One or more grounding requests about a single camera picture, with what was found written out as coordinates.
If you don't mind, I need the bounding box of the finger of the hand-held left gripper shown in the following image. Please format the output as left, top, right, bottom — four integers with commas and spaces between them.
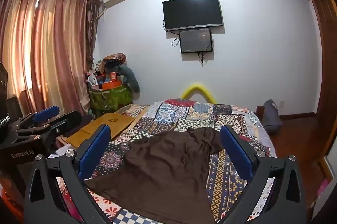
37, 111, 83, 141
11, 106, 60, 135

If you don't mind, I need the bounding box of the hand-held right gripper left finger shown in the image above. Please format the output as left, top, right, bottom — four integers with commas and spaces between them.
23, 124, 112, 224

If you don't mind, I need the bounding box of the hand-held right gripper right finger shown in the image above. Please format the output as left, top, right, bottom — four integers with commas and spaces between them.
220, 124, 308, 224

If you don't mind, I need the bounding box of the brown garment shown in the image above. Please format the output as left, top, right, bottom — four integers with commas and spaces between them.
84, 127, 224, 224

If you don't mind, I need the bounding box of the pile of clothes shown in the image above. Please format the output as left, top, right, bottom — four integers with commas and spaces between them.
102, 53, 127, 68

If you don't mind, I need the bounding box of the yellow wooden folding table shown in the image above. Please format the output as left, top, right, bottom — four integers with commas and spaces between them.
61, 113, 136, 149

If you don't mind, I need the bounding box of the white round fan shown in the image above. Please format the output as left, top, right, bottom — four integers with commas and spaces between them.
88, 74, 100, 88

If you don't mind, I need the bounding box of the green patterned storage bag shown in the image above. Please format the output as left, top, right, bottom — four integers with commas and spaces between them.
88, 84, 132, 118

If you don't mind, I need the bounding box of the orange plastic basin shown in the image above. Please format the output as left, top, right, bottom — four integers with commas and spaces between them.
0, 180, 25, 218

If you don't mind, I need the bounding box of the grey blue bag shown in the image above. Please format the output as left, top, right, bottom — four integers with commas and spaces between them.
262, 99, 283, 134

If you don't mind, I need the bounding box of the orange box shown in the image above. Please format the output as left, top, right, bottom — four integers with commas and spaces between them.
101, 80, 123, 90

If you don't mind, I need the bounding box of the pink curtain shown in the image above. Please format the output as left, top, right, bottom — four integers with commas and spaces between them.
0, 0, 100, 121

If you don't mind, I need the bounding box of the patchwork printed blanket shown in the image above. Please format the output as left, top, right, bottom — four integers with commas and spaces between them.
54, 98, 278, 224

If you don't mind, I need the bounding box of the yellow foam tube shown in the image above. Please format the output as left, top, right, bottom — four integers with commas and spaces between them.
181, 83, 217, 104

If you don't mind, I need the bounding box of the brown wooden wardrobe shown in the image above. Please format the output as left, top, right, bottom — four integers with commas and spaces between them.
266, 0, 337, 188

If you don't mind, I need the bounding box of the small black wall monitor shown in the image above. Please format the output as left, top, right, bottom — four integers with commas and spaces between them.
179, 28, 213, 54

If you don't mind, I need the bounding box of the black wall television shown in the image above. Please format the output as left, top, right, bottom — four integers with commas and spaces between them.
162, 0, 224, 32

